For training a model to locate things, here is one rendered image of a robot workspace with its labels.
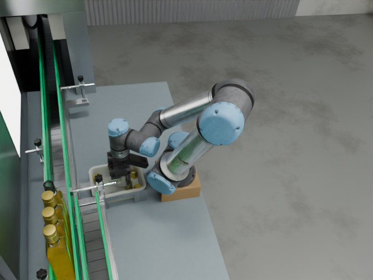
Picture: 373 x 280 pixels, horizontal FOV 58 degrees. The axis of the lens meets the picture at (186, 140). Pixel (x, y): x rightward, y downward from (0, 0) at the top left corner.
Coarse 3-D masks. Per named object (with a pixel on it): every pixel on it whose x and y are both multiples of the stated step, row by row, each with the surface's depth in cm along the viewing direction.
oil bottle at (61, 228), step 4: (60, 220) 101; (44, 224) 100; (60, 224) 100; (64, 224) 104; (56, 228) 99; (60, 228) 99; (64, 228) 102; (60, 232) 99; (64, 232) 101; (64, 236) 101; (68, 236) 109; (68, 240) 107; (68, 244) 105; (72, 248) 114; (72, 252) 111; (72, 256) 111
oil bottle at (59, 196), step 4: (56, 188) 109; (56, 192) 107; (60, 192) 109; (56, 196) 107; (60, 196) 108; (56, 200) 106; (60, 200) 107; (64, 200) 115; (64, 204) 112; (64, 208) 111; (68, 216) 118; (68, 220) 116
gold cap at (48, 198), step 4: (44, 192) 99; (48, 192) 99; (52, 192) 99; (44, 196) 98; (48, 196) 98; (52, 196) 98; (44, 200) 97; (48, 200) 98; (52, 200) 99; (44, 204) 100; (48, 204) 99; (52, 204) 100
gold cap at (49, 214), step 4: (44, 208) 95; (48, 208) 95; (52, 208) 95; (44, 212) 94; (48, 212) 94; (52, 212) 95; (44, 216) 94; (48, 216) 94; (52, 216) 94; (56, 216) 97; (44, 220) 95; (48, 220) 95; (52, 220) 95; (56, 220) 97
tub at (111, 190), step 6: (90, 168) 147; (96, 168) 148; (102, 168) 149; (108, 168) 150; (138, 168) 150; (90, 174) 145; (102, 174) 152; (108, 174) 153; (138, 174) 152; (90, 180) 143; (108, 180) 152; (114, 180) 153; (120, 180) 153; (132, 180) 153; (138, 180) 153; (144, 180) 145; (108, 186) 150; (114, 186) 150; (144, 186) 143; (108, 192) 148; (114, 192) 148; (120, 192) 140; (126, 192) 140
